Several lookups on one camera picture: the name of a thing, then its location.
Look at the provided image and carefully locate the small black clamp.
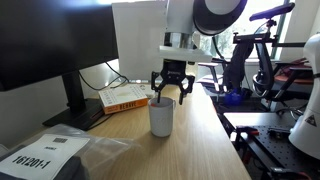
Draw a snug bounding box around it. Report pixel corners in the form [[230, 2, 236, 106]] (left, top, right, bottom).
[[267, 127, 292, 140]]

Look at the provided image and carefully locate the orange and white book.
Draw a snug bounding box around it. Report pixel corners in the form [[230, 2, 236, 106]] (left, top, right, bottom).
[[97, 83, 150, 115]]

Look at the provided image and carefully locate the black monitor cable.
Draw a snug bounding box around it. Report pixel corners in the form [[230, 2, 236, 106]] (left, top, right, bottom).
[[104, 61, 131, 83], [77, 69, 122, 92]]

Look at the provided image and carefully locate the clear plastic bag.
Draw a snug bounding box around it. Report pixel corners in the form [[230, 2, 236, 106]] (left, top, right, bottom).
[[0, 123, 136, 180]]

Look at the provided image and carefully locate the white printed label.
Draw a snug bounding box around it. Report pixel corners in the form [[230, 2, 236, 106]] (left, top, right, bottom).
[[0, 133, 91, 180]]

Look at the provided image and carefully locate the black jacket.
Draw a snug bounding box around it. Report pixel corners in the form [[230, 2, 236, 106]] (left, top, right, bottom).
[[222, 41, 255, 94]]

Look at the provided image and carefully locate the red handled tool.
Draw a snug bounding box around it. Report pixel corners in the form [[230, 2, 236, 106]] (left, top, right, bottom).
[[235, 125, 261, 137]]

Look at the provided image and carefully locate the white upright board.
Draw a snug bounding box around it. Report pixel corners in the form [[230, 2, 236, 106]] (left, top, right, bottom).
[[111, 1, 168, 82]]

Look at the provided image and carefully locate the red seat cushion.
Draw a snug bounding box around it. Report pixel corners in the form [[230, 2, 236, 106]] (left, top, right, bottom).
[[274, 57, 315, 85]]

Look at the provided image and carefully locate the blue plastic object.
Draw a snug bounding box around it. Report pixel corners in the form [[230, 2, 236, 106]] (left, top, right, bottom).
[[224, 87, 243, 107]]

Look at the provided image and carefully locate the black perforated breadboard table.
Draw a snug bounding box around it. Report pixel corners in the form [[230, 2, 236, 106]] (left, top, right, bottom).
[[232, 124, 320, 180]]

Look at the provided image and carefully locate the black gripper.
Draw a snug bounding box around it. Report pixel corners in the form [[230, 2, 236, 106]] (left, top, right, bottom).
[[151, 59, 196, 106]]

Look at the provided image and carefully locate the grey armrest office chair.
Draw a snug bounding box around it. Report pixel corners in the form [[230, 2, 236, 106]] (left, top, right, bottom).
[[196, 57, 232, 94]]

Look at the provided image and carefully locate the black computer monitor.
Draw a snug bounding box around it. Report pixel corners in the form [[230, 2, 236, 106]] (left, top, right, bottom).
[[0, 0, 120, 132]]

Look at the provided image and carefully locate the black office chair with headrest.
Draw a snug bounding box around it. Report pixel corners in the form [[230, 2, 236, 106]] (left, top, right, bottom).
[[232, 2, 308, 103]]

